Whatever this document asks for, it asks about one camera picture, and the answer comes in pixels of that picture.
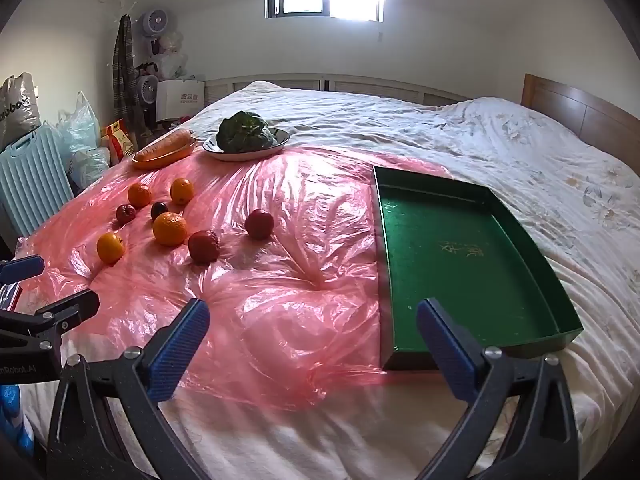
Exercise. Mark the white printed shopping bag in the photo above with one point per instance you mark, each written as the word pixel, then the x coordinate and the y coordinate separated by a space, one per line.
pixel 17 105

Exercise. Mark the wooden headboard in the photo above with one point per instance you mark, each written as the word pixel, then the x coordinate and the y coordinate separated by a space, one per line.
pixel 580 110

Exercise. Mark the clear plastic bag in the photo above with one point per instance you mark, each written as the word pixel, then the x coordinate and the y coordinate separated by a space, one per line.
pixel 80 130

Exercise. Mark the person's left hand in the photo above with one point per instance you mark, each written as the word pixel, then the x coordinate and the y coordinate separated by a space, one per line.
pixel 10 410

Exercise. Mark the dark plum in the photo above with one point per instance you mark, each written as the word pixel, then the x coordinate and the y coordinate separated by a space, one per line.
pixel 159 210

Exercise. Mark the light blue ribbed panel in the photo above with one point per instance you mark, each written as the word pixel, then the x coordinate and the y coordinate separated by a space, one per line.
pixel 32 180

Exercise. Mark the white louvered panel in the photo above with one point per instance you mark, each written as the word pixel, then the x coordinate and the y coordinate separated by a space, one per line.
pixel 350 85

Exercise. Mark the white cardboard box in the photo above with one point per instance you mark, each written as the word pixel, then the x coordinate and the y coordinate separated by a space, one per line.
pixel 181 97

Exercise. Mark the carrot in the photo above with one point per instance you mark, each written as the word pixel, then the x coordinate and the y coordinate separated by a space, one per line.
pixel 165 144

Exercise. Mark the red apple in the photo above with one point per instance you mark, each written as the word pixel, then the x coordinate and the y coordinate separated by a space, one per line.
pixel 125 213
pixel 203 246
pixel 259 224

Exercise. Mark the stuffed plastic bags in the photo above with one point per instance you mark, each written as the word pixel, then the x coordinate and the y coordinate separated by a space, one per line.
pixel 170 55

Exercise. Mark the white plate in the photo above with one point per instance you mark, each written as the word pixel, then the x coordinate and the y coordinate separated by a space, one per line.
pixel 215 153

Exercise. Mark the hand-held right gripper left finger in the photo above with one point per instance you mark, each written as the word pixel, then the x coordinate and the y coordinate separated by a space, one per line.
pixel 185 345

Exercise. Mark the orange dish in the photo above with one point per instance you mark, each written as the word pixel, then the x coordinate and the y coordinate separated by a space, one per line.
pixel 165 161

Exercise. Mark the orange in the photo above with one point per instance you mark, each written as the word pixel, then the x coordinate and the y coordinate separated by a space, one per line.
pixel 182 191
pixel 170 228
pixel 139 195
pixel 110 247

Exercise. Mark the yellow red package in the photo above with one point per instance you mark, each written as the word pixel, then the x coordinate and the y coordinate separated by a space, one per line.
pixel 120 140

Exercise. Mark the plaid scarf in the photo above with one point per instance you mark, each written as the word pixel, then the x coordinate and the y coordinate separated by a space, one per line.
pixel 122 70

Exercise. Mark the pink plastic sheet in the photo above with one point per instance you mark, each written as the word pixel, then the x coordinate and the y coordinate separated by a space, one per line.
pixel 300 240

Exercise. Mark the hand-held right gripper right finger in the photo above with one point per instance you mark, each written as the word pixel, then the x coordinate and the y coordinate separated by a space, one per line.
pixel 445 345

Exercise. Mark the green tray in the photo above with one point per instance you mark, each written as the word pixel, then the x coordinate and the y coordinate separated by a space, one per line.
pixel 450 240

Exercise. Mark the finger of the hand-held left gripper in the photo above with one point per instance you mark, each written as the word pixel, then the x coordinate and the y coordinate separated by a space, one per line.
pixel 20 267
pixel 70 307

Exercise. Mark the green leafy vegetable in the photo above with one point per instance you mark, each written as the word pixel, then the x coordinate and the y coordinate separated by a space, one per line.
pixel 245 132

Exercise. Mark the white fan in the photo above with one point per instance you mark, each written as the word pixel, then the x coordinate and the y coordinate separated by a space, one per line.
pixel 154 22
pixel 147 87

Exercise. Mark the white floral quilt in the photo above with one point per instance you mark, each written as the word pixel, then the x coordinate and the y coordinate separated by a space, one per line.
pixel 500 125

